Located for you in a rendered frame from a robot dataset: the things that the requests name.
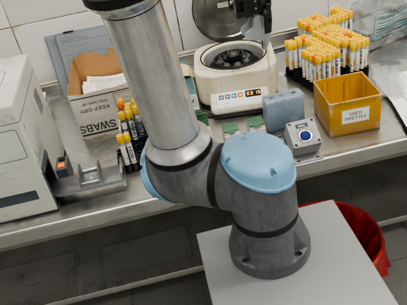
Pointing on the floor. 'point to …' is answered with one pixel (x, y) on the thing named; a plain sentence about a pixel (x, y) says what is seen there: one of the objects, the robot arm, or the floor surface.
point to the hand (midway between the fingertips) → (266, 42)
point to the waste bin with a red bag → (364, 233)
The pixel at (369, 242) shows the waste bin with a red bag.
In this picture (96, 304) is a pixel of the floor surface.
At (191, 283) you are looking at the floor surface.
